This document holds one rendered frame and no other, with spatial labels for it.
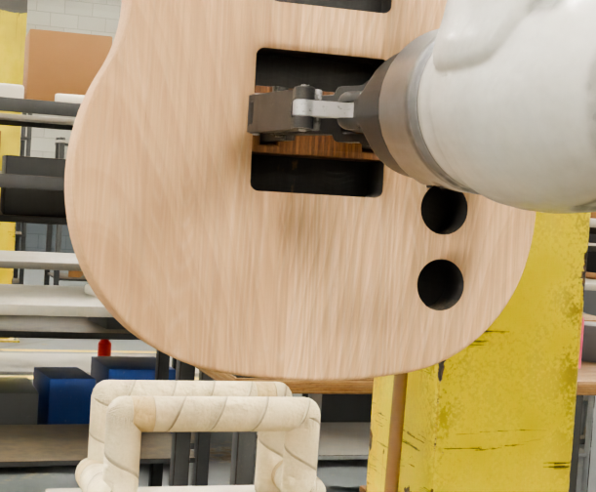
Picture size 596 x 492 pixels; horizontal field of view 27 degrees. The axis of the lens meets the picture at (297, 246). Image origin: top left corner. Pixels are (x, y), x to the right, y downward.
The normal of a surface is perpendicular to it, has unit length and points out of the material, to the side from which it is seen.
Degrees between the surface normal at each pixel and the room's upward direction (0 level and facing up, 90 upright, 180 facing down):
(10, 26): 90
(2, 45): 90
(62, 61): 90
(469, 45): 85
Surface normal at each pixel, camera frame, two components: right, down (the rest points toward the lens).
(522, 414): 0.34, 0.07
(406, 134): -0.90, 0.35
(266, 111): -0.91, -0.04
